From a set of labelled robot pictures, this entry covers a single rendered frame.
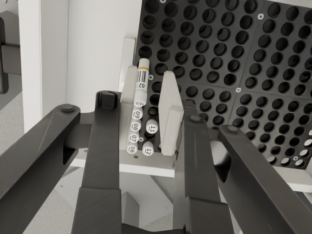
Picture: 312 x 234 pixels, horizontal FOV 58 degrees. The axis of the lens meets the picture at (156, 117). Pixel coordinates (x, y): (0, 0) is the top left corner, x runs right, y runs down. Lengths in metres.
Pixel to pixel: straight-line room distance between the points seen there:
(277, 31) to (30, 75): 0.23
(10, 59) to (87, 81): 0.10
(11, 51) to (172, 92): 0.17
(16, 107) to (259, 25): 1.24
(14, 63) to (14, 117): 1.15
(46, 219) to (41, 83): 1.52
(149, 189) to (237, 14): 1.28
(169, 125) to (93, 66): 0.22
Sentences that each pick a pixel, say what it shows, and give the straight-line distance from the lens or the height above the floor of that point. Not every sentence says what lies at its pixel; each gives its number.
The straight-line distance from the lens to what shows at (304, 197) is 0.42.
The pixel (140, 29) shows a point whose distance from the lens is 0.28.
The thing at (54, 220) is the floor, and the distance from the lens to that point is 1.77.
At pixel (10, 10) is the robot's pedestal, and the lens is 1.28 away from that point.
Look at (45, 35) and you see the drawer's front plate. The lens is 0.28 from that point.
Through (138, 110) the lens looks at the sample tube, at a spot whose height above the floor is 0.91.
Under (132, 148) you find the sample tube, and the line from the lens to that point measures 0.31.
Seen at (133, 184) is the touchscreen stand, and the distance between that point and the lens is 1.47.
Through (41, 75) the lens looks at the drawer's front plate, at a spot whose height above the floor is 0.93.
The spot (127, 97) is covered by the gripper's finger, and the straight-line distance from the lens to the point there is 0.15.
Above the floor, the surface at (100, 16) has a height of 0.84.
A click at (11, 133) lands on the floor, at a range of 1.49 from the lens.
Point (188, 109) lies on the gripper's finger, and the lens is 0.17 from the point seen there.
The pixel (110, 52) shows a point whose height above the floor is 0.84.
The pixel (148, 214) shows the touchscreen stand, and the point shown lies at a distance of 1.61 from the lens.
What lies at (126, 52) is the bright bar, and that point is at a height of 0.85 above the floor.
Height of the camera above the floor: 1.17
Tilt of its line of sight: 64 degrees down
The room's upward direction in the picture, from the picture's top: 176 degrees clockwise
